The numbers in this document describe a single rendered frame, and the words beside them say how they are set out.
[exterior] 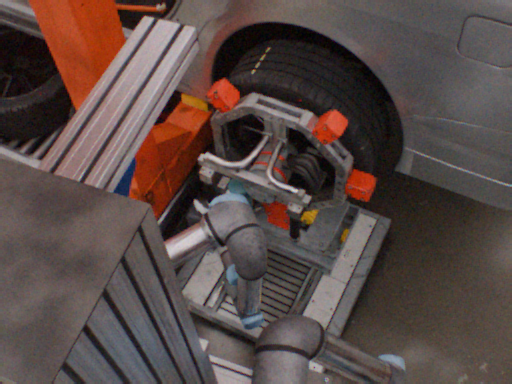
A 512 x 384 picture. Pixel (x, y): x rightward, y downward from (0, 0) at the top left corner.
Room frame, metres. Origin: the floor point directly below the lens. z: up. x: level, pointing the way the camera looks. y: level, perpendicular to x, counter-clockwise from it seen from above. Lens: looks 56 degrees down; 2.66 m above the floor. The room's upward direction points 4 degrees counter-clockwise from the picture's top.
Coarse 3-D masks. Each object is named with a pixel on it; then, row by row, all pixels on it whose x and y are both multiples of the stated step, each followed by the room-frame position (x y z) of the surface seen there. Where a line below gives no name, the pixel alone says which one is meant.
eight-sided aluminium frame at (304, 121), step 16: (256, 96) 1.42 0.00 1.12; (240, 112) 1.40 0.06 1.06; (256, 112) 1.37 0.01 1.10; (272, 112) 1.34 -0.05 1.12; (288, 112) 1.36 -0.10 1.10; (304, 112) 1.33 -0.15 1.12; (224, 128) 1.49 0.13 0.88; (304, 128) 1.27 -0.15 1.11; (224, 144) 1.45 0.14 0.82; (320, 144) 1.25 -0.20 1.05; (336, 144) 1.26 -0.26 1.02; (336, 160) 1.21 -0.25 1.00; (352, 160) 1.24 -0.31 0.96; (336, 176) 1.21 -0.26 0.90; (320, 192) 1.29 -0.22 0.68; (336, 192) 1.21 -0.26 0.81; (320, 208) 1.24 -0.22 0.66
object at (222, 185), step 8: (224, 176) 1.58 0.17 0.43; (216, 184) 1.54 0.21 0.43; (224, 184) 1.54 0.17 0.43; (216, 192) 1.51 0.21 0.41; (224, 192) 1.50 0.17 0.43; (200, 200) 1.48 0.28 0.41; (192, 208) 1.44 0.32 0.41; (208, 208) 1.43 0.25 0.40; (192, 216) 1.40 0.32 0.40; (192, 224) 1.38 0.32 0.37; (216, 248) 1.41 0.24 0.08
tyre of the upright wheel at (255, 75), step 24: (264, 48) 1.63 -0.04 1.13; (288, 48) 1.59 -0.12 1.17; (312, 48) 1.57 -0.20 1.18; (240, 72) 1.55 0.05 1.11; (264, 72) 1.48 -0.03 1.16; (288, 72) 1.46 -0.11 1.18; (312, 72) 1.46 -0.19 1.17; (336, 72) 1.47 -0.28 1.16; (360, 72) 1.49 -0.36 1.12; (288, 96) 1.40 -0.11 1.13; (312, 96) 1.36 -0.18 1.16; (336, 96) 1.38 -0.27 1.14; (360, 96) 1.41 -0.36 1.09; (360, 120) 1.33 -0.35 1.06; (384, 120) 1.41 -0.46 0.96; (360, 144) 1.27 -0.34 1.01; (384, 144) 1.37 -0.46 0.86; (360, 168) 1.25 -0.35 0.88
